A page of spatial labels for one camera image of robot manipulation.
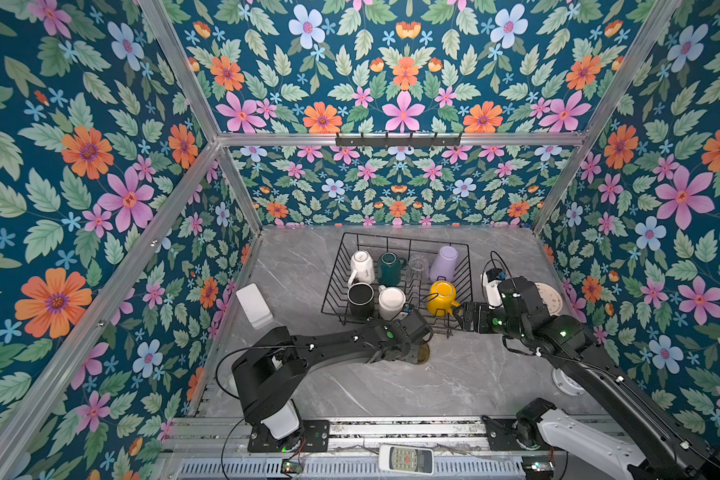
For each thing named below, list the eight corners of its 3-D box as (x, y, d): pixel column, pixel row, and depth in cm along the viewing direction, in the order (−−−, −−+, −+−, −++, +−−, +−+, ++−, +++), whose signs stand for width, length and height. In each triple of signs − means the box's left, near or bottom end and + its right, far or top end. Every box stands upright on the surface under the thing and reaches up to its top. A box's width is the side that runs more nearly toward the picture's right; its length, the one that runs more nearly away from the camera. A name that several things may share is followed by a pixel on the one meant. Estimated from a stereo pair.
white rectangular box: (256, 331, 94) (250, 324, 90) (240, 299, 101) (234, 291, 98) (275, 321, 96) (270, 313, 92) (258, 289, 104) (253, 281, 100)
